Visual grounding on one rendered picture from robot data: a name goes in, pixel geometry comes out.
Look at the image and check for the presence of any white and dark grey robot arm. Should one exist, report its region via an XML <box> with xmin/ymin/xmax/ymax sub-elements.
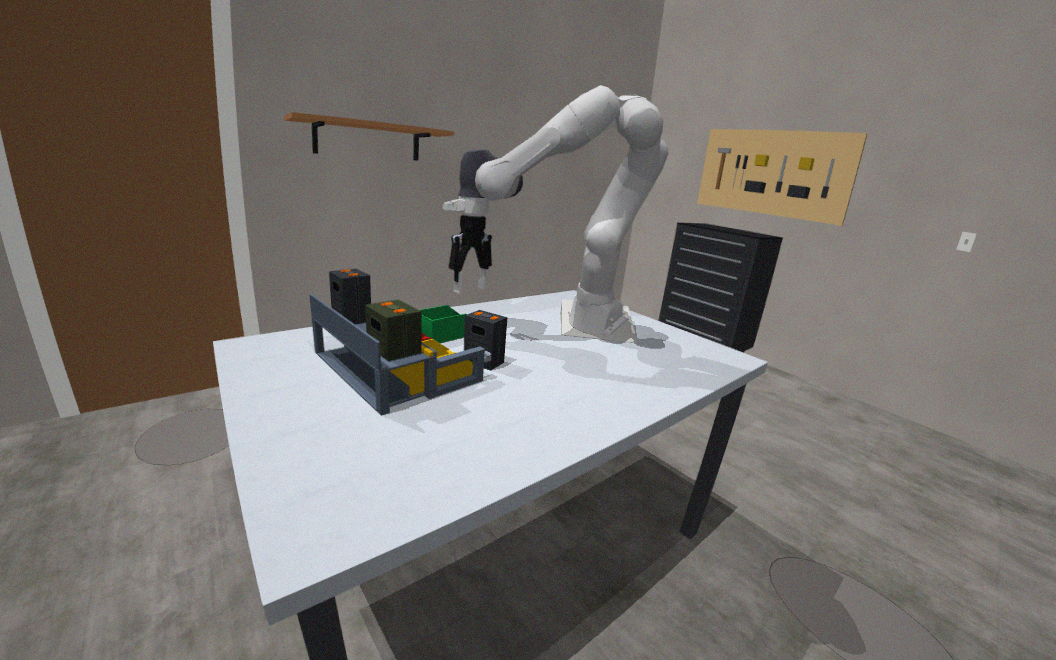
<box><xmin>444</xmin><ymin>84</ymin><xmax>668</xmax><ymax>335</ymax></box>

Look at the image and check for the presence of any yellow open bin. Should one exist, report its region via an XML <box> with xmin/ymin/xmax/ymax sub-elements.
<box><xmin>390</xmin><ymin>339</ymin><xmax>473</xmax><ymax>396</ymax></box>

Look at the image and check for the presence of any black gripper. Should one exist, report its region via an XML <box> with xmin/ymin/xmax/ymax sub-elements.
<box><xmin>449</xmin><ymin>215</ymin><xmax>492</xmax><ymax>294</ymax></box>

